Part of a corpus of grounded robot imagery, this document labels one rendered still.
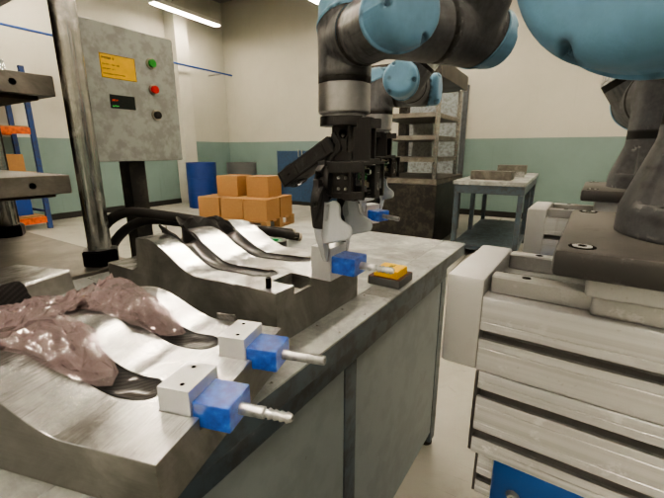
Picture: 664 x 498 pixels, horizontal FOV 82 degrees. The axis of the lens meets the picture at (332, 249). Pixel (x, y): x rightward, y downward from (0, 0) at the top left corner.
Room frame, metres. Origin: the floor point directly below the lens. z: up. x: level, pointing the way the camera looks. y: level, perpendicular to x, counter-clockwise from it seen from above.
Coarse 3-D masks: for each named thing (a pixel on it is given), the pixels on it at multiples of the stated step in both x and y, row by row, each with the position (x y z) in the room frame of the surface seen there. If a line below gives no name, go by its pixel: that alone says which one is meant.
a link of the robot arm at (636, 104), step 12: (636, 84) 0.72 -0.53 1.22; (648, 84) 0.68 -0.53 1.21; (660, 84) 0.67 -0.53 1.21; (624, 96) 0.78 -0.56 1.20; (636, 96) 0.71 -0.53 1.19; (648, 96) 0.68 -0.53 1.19; (660, 96) 0.66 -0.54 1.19; (624, 108) 0.78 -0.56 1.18; (636, 108) 0.70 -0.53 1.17; (648, 108) 0.68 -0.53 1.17; (660, 108) 0.66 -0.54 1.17; (636, 120) 0.69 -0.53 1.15; (648, 120) 0.67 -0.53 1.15; (660, 120) 0.66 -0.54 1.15
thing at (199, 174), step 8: (192, 168) 7.47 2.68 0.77; (200, 168) 7.46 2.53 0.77; (208, 168) 7.55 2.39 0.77; (192, 176) 7.47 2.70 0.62; (200, 176) 7.46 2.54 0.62; (208, 176) 7.54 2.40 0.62; (192, 184) 7.48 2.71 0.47; (200, 184) 7.46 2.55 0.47; (208, 184) 7.53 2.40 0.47; (192, 192) 7.48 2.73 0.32; (200, 192) 7.45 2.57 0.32; (208, 192) 7.52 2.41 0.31; (216, 192) 7.69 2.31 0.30; (192, 200) 7.50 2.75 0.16
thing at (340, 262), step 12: (312, 252) 0.58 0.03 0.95; (336, 252) 0.58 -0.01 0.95; (348, 252) 0.59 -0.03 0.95; (312, 264) 0.58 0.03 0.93; (324, 264) 0.57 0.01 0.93; (336, 264) 0.56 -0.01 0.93; (348, 264) 0.55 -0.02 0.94; (360, 264) 0.56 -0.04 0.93; (372, 264) 0.55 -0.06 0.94; (312, 276) 0.58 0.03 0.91; (324, 276) 0.57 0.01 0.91; (336, 276) 0.58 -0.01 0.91; (348, 276) 0.55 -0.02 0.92
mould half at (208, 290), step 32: (160, 256) 0.71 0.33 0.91; (192, 256) 0.72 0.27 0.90; (224, 256) 0.76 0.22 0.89; (160, 288) 0.72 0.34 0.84; (192, 288) 0.66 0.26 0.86; (224, 288) 0.61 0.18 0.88; (256, 288) 0.58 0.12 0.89; (288, 288) 0.58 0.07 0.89; (320, 288) 0.65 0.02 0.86; (352, 288) 0.75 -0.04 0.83; (256, 320) 0.58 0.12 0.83; (288, 320) 0.57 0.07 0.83
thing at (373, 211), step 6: (372, 204) 1.07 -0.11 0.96; (378, 204) 1.07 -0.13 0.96; (360, 210) 1.06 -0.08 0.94; (366, 210) 1.05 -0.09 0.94; (372, 210) 1.03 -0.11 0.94; (378, 210) 1.03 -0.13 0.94; (384, 210) 1.03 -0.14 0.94; (372, 216) 1.03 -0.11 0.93; (378, 216) 1.02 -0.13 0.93; (384, 216) 1.01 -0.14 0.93; (390, 216) 1.00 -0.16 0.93; (396, 216) 0.99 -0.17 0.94
